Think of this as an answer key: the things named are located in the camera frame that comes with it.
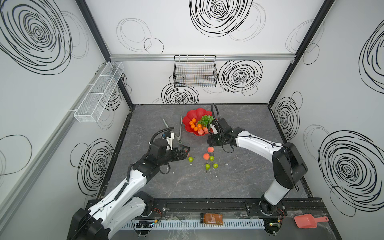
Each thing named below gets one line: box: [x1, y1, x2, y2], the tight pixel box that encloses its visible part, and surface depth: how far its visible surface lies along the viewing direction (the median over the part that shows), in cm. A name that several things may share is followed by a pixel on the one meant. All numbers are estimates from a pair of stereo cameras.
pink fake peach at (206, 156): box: [203, 152, 210, 160], surface depth 91 cm
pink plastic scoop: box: [294, 213, 329, 229], surface depth 71 cm
